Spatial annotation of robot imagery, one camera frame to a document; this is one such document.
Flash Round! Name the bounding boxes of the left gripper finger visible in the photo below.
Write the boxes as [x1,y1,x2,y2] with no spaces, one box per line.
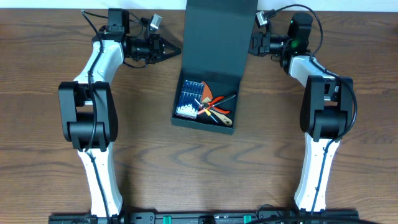
[160,51,180,62]
[160,37,181,54]

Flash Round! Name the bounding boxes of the black gift box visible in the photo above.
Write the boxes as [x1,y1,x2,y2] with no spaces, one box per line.
[170,0,258,134]

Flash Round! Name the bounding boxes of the clear blue precision screwdriver case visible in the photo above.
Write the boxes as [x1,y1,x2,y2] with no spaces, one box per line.
[175,80,204,119]

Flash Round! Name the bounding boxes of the orange scraper wooden handle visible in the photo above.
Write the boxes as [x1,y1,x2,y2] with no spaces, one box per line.
[201,82,233,126]

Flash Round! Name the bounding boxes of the black handled claw hammer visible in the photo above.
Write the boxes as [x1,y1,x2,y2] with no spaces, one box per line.
[197,94,236,115]

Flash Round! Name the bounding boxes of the red black handled pliers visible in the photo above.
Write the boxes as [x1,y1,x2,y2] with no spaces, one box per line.
[195,96,231,115]

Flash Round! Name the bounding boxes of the black yellow screwdriver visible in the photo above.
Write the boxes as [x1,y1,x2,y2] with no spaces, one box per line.
[204,109,218,123]

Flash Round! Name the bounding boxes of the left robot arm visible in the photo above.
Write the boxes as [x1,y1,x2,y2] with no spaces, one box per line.
[49,8,181,223]

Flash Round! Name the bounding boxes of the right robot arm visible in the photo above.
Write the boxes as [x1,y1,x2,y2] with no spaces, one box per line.
[248,10,358,213]

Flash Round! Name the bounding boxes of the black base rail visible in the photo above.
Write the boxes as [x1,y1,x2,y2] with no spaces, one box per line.
[48,208,360,224]

